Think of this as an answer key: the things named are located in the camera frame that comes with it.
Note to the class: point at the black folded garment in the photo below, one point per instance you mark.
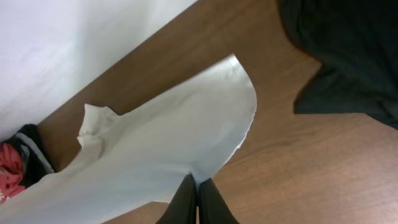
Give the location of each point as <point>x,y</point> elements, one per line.
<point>36,164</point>

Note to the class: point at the white t-shirt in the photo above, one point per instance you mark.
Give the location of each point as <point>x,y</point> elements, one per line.
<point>129,160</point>

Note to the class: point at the red printed t-shirt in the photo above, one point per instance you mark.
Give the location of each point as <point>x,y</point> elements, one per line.
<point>11,172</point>

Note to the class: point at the dark garment at right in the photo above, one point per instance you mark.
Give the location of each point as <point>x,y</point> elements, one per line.
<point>356,43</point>

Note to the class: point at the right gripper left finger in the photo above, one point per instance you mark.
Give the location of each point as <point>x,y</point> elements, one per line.
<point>183,207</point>

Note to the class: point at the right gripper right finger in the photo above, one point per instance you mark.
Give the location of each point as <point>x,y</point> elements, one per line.
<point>212,208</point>

